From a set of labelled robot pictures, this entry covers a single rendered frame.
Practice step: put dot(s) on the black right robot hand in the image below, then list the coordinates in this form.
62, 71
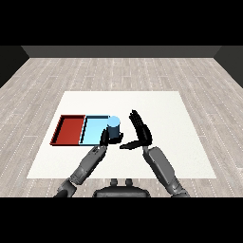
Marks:
142, 132

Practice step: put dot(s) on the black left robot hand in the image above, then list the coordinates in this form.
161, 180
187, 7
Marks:
104, 137

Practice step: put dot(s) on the blue can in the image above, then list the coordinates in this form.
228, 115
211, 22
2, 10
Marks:
113, 127

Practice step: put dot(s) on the light blue shallow open box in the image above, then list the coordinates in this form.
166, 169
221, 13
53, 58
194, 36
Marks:
94, 129

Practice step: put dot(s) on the red shallow open box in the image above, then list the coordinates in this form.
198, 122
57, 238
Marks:
68, 130

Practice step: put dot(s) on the dark grey robot body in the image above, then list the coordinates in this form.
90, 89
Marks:
121, 191

